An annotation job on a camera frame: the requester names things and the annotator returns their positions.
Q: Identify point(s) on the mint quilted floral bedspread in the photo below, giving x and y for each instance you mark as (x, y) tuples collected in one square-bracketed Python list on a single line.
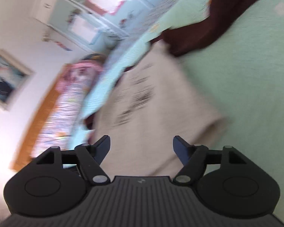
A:
[(241, 74)]

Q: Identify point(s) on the pink floral rolled comforter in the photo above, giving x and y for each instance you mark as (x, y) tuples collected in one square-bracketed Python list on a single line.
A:
[(73, 86)]

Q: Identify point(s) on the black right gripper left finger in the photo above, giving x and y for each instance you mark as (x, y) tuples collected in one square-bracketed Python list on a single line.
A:
[(90, 158)]

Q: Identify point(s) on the maroon and cream raglan shirt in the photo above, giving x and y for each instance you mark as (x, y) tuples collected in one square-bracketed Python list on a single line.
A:
[(154, 101)]

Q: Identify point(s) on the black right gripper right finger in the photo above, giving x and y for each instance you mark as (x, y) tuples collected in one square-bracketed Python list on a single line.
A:
[(193, 159)]

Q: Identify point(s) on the wooden headboard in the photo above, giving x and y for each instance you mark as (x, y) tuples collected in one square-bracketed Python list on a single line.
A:
[(29, 138)]

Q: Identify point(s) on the framed picture on wall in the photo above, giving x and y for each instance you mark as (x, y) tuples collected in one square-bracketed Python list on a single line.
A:
[(13, 76)]

